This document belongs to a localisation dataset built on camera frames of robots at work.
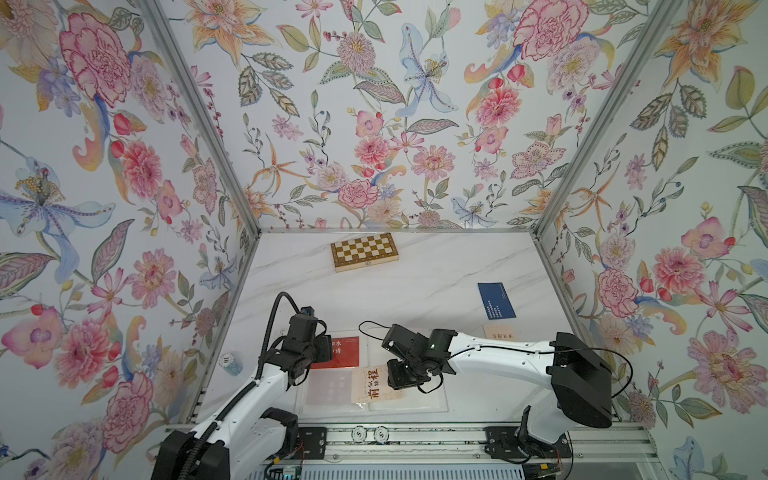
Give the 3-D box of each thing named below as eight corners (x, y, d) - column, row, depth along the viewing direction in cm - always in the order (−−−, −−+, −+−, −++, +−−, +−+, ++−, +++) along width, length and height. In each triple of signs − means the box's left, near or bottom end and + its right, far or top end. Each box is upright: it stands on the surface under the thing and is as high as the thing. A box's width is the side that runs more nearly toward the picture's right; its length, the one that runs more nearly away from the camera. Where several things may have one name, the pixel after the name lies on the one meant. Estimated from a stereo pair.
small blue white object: (225, 376, 87) (215, 367, 82) (230, 362, 89) (221, 353, 84) (241, 376, 87) (232, 367, 82) (245, 362, 89) (237, 353, 84)
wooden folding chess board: (335, 274, 110) (334, 268, 108) (330, 248, 118) (329, 242, 116) (399, 261, 115) (399, 255, 112) (390, 237, 123) (390, 231, 120)
